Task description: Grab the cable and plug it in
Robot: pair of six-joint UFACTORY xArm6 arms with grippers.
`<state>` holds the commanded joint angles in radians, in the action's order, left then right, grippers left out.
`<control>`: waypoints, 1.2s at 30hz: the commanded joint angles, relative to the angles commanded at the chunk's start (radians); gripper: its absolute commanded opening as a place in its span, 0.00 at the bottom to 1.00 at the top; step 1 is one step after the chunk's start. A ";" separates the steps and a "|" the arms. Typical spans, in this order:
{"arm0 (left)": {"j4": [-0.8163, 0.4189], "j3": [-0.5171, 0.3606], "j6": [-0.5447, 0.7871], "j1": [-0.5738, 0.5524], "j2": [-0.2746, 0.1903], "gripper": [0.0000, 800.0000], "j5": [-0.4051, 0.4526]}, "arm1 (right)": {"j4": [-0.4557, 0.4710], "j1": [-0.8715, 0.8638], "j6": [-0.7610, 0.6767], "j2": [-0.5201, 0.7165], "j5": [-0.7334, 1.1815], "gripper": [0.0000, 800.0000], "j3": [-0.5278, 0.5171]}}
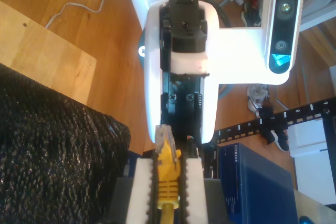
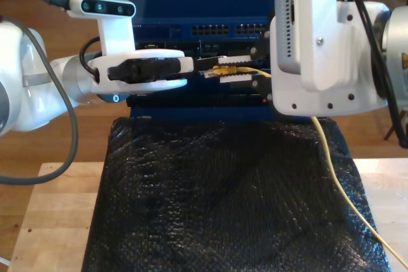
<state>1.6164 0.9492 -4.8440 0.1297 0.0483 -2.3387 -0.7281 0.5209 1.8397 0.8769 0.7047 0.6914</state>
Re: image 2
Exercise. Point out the small white object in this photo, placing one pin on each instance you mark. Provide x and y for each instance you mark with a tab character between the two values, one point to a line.
3	260

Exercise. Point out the black rack server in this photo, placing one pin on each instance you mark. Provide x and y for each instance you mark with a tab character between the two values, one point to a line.
210	47

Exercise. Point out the blue rack base plate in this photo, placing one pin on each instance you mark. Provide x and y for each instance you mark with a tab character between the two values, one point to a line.
191	113

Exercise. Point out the black bubble mat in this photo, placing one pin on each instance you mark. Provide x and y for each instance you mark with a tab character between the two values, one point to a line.
223	205

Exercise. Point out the black rack tray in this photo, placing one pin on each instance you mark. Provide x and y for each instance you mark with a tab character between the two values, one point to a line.
207	97

